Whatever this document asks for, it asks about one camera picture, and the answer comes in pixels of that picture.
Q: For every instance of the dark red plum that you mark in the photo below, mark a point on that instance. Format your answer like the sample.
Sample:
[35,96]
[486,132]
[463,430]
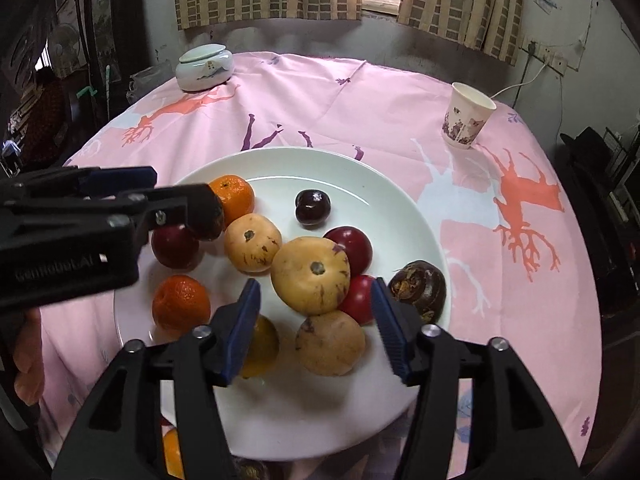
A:
[175,247]

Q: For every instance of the round yellow-orange orange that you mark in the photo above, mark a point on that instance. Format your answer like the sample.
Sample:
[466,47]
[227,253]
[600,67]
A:
[172,455]

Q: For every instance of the white oval plate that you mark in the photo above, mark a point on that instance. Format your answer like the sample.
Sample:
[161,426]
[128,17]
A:
[289,412]

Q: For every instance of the dark plum back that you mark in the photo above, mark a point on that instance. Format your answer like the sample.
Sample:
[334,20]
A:
[312,207]

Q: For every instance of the patterned paper cup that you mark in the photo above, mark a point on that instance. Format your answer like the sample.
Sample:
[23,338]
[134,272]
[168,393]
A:
[467,114]

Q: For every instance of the person left hand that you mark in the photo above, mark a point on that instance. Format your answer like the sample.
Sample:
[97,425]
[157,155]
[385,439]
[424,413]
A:
[27,355]

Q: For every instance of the large yellow pepino melon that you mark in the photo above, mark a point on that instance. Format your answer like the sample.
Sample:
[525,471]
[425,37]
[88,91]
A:
[311,275]

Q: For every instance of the pale striped pepino melon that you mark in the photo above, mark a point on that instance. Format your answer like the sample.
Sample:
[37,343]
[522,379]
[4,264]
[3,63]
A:
[251,242]

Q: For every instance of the orange mandarin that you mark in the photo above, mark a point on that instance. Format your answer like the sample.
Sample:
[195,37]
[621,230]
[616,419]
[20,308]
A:
[236,195]
[180,303]

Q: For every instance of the dark purple water chestnut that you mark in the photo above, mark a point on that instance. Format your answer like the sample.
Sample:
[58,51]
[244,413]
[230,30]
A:
[423,285]

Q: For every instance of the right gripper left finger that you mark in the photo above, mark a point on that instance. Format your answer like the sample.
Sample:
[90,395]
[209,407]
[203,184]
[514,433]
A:
[117,434]

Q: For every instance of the dark picture frame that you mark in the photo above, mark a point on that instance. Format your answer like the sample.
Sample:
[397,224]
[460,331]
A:
[117,41]

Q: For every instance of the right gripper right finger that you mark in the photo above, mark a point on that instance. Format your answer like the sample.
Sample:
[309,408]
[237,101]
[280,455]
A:
[514,432]

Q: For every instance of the pink patterned tablecloth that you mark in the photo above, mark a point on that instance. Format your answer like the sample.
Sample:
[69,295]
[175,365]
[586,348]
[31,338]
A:
[518,263]

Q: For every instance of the right checkered curtain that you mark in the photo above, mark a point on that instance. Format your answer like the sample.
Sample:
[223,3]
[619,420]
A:
[493,27]

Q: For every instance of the wall power strip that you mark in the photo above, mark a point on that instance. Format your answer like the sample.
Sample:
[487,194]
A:
[549,56]

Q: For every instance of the white lidded ceramic jar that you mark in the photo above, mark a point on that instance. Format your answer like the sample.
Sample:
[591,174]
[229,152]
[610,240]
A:
[204,67]

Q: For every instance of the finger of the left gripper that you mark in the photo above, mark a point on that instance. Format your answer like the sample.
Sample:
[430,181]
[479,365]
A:
[78,182]
[47,228]

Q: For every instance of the yellow-green orange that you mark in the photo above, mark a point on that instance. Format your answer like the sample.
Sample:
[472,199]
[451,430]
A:
[263,352]

